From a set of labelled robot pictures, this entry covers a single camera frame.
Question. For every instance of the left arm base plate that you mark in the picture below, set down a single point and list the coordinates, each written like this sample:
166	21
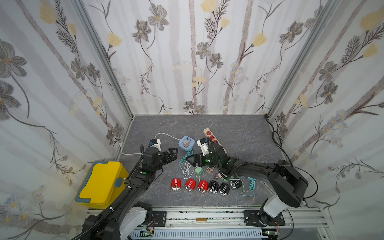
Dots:
159	219

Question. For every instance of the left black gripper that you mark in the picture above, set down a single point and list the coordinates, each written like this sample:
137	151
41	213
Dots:
173	156

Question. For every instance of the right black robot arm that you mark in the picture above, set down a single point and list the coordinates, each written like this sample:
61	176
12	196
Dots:
288	183

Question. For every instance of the black shaver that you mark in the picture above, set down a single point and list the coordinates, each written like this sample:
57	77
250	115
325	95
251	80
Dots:
224	189
213	187
236	184

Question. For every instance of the yellow lidded box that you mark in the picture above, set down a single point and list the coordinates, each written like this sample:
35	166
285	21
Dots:
102	185

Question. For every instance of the red shaver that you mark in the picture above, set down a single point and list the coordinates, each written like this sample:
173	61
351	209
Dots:
203	186
190	185
176	184

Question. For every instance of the teal charger end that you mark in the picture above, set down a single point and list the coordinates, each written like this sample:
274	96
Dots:
251	178

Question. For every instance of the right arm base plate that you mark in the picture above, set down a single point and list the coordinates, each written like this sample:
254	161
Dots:
262	220

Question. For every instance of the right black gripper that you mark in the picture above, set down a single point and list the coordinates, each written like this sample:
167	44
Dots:
199	160

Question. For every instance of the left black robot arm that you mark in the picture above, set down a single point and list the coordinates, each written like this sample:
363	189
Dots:
125	213

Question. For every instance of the blue round power cube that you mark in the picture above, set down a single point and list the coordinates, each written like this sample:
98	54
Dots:
181	141

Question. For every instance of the beige power strip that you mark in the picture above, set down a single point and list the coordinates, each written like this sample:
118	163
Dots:
209	134

